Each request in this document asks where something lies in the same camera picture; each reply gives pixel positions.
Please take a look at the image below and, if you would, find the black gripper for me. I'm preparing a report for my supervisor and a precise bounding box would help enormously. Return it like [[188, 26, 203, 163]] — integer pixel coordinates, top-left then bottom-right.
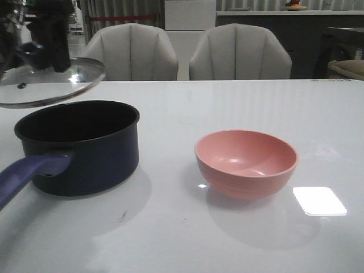
[[1, 1, 75, 78]]

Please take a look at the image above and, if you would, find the glass pot lid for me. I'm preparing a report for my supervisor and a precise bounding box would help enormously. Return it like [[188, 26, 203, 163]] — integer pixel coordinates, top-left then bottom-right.
[[1, 42, 106, 109]]

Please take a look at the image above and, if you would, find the pink bowl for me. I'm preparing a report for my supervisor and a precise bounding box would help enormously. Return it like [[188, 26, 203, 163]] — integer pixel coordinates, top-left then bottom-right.
[[195, 130, 299, 200]]

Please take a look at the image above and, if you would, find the dark blue pot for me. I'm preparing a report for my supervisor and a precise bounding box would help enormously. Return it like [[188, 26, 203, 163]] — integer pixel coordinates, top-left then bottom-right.
[[1, 100, 140, 206]]

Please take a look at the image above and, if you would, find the grey curtain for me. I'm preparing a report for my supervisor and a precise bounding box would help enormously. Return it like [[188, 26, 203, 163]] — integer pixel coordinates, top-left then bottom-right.
[[80, 0, 165, 42]]

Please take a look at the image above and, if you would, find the red barrier belt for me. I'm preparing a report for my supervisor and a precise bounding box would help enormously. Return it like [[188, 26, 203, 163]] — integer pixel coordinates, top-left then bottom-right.
[[89, 14, 158, 22]]

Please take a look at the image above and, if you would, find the left grey chair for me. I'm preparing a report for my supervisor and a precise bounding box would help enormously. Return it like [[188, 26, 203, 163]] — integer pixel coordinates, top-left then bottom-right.
[[81, 23, 179, 81]]

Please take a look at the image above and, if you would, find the grey chair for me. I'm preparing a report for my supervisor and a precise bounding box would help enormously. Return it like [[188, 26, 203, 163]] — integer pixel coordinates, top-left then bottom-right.
[[189, 23, 292, 80], [81, 23, 179, 81]]

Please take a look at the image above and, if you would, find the white refrigerator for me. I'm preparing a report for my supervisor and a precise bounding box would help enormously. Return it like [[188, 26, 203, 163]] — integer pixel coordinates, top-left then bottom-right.
[[164, 1, 216, 81]]

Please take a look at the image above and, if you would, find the right grey chair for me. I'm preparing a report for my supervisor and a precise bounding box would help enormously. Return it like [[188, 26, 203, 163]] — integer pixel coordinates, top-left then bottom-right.
[[189, 23, 292, 80]]

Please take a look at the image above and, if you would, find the fruit plate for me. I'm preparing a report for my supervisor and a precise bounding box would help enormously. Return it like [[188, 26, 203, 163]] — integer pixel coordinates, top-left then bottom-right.
[[283, 0, 308, 11]]

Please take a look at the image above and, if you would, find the dark kitchen counter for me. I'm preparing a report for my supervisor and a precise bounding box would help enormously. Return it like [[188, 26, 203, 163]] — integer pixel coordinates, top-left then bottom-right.
[[216, 10, 363, 79]]

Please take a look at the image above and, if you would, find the black appliance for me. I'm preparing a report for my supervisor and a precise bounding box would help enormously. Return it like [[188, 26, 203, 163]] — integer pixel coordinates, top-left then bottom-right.
[[314, 27, 363, 78]]

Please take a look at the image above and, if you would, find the beige sofa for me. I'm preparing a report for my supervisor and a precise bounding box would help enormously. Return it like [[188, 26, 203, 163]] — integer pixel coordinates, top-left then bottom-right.
[[328, 60, 363, 81]]

